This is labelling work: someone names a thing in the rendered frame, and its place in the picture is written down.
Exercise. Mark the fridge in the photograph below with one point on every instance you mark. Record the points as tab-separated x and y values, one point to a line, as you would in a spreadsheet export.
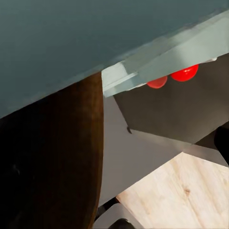
206	149

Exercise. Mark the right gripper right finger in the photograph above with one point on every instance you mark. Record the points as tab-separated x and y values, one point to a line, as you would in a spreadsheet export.
221	141

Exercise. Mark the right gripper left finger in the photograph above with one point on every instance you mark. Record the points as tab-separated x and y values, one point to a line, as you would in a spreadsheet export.
11	144

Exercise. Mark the popcorn bag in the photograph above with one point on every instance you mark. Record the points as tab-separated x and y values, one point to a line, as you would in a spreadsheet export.
62	190

